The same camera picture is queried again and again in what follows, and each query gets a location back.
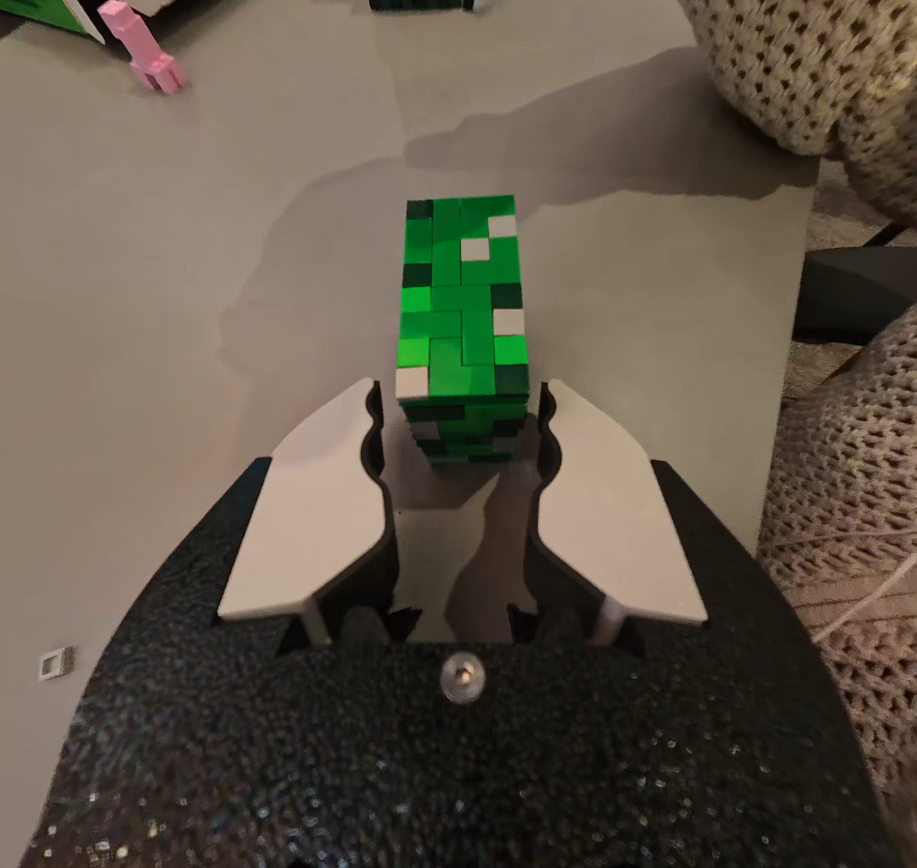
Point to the cream knit sweater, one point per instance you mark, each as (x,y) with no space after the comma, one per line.
(845,488)

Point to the small grey lego tile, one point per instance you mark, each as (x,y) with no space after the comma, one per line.
(56,662)

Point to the pink lego pig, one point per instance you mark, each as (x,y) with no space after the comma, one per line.
(132,30)

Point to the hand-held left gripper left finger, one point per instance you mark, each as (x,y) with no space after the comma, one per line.
(308,517)

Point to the tall green lego block tower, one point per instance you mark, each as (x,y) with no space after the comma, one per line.
(458,309)

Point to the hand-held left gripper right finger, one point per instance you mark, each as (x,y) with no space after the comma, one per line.
(609,524)

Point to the black chair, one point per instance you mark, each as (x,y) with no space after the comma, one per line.
(852,295)

